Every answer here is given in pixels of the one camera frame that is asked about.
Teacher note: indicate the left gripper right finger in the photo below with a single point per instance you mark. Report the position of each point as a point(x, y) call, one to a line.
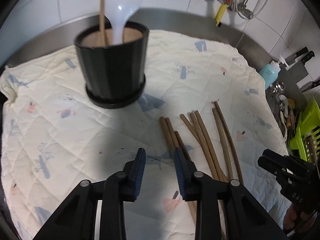
point(188, 184)

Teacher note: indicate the black utensil holder cup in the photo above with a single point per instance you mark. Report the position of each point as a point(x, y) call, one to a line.
point(114, 74)

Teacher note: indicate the black handled kitchen knife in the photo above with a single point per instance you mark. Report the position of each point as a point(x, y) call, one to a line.
point(307, 57)
point(310, 85)

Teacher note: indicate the chrome angle valve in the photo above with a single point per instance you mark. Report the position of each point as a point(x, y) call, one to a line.
point(243, 12)

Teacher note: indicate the white plastic spoon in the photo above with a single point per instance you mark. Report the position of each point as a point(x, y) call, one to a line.
point(118, 13)

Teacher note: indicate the teal soap pump bottle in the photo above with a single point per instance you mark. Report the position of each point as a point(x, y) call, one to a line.
point(270, 71)

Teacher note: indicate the person's right hand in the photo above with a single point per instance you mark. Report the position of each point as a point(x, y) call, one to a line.
point(298, 220)

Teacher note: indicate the kitchen cleaver knife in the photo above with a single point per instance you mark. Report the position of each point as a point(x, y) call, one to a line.
point(296, 69)

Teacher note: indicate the brown wooden chopstick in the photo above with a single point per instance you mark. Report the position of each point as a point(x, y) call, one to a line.
point(172, 132)
point(190, 126)
point(192, 205)
point(224, 144)
point(102, 22)
point(167, 134)
point(207, 146)
point(220, 174)
point(231, 146)

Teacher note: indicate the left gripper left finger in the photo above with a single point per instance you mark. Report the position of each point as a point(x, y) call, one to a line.
point(134, 175)

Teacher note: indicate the white quilted patterned cloth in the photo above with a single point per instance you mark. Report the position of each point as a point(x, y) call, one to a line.
point(54, 137)

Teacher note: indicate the green plastic dish rack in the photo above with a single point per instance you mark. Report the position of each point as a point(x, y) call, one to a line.
point(308, 124)

